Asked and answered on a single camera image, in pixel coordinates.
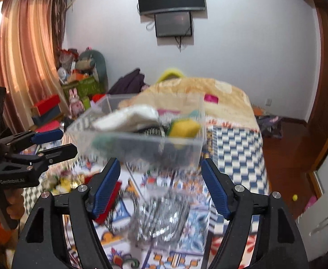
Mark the red box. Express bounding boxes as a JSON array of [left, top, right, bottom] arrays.
[[31, 95, 61, 115]]

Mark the colourful printed blanket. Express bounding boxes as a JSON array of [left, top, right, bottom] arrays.
[[21, 134, 265, 269]]

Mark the small black wall screen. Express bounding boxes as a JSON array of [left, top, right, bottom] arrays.
[[154, 11, 193, 38]]

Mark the clear plastic container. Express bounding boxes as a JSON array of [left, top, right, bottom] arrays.
[[66, 94, 206, 174]]

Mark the orange curtain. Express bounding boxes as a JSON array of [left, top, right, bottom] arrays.
[[0, 0, 72, 135]]

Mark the beige quilt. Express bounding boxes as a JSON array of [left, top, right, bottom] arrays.
[[119, 77, 258, 131]]

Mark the yellow-green plush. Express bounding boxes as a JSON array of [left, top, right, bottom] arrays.
[[157, 68, 185, 83]]

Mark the blue checkered bed sheet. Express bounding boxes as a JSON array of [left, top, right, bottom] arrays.
[[203, 123, 271, 202]]

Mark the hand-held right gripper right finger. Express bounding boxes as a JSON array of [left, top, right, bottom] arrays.
[[201, 158, 307, 269]]

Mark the teal soft toy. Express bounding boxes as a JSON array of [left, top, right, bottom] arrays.
[[185, 109, 202, 121]]

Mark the brown patterned curtain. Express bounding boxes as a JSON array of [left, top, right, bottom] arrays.
[[53, 0, 72, 70]]

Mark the grey box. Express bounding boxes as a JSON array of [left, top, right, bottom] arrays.
[[32, 106, 62, 125]]

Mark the yellow sponge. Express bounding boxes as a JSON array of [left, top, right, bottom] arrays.
[[168, 119, 201, 138]]

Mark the white door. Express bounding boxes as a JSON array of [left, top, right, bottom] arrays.
[[296, 134, 328, 247]]

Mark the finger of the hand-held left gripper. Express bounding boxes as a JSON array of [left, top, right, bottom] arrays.
[[0, 129, 64, 153], [4, 143, 78, 174]]

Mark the green box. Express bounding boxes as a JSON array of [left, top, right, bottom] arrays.
[[63, 77, 103, 101]]

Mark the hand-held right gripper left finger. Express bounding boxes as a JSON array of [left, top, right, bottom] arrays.
[[11, 157, 122, 269]]

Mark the dark purple clothing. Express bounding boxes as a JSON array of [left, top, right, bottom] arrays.
[[108, 68, 146, 95]]

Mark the red cloth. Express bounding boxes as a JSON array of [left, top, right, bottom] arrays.
[[95, 181, 122, 225]]

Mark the white cloth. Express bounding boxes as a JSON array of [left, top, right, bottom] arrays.
[[92, 104, 160, 132]]

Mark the pink bunny toy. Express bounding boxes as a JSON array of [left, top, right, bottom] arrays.
[[68, 88, 86, 117]]

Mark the person's left hand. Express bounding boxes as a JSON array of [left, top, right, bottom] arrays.
[[6, 188, 24, 222]]

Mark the pile of clothes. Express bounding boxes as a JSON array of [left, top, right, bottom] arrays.
[[254, 105, 284, 139]]

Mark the flower bouquet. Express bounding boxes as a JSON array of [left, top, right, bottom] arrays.
[[58, 48, 79, 70]]

